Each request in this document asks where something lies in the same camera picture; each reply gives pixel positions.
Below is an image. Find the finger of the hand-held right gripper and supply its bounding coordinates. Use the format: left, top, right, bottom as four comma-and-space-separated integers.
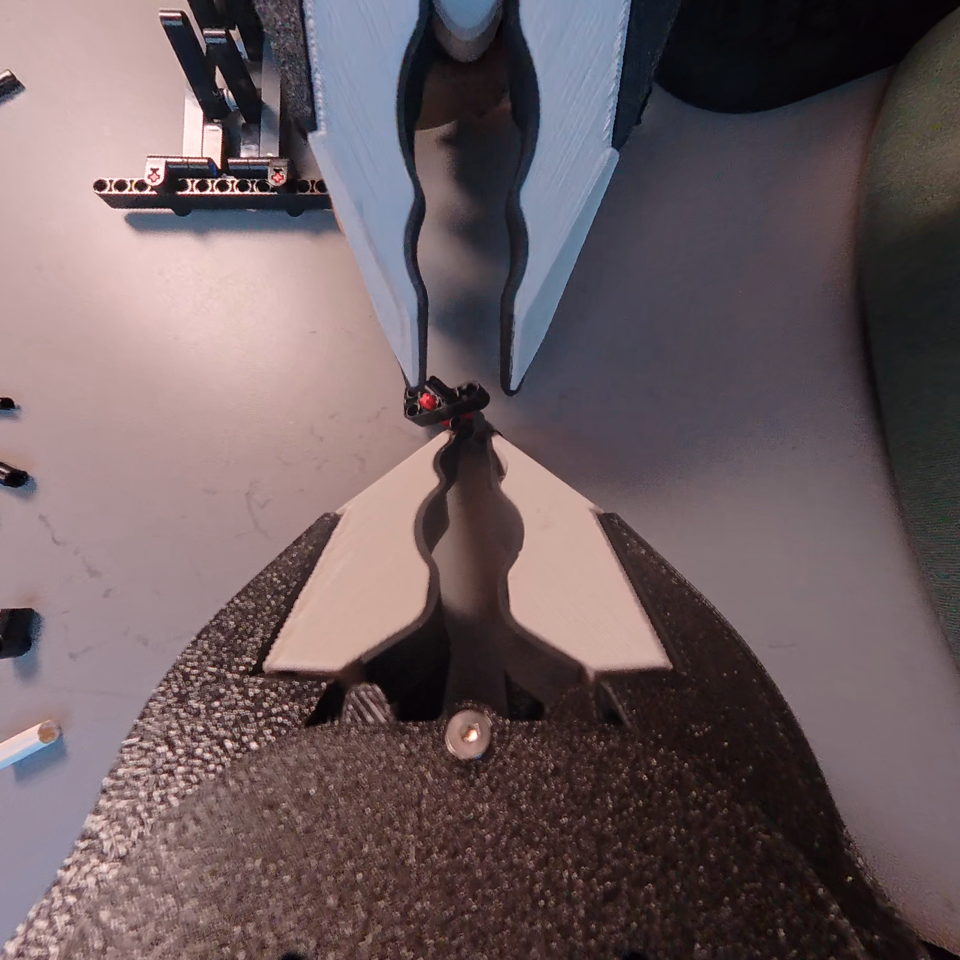
498, 0, 633, 397
302, 0, 435, 387

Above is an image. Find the brick vehicle model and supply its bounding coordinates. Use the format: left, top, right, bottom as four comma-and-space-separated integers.
93, 0, 333, 216

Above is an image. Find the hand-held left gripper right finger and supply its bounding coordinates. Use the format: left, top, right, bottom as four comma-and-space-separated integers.
483, 431, 674, 685

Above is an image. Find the black angle connector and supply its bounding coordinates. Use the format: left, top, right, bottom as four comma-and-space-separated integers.
0, 607, 37, 659

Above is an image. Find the grey desk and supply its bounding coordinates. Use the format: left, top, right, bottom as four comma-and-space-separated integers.
0, 0, 960, 954

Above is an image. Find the white tube connector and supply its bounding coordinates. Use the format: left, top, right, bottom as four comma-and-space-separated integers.
0, 720, 63, 771

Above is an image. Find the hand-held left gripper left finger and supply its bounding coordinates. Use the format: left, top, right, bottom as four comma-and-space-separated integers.
264, 431, 460, 680

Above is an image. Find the small black red lego assembly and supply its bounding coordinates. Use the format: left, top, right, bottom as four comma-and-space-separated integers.
403, 380, 490, 429

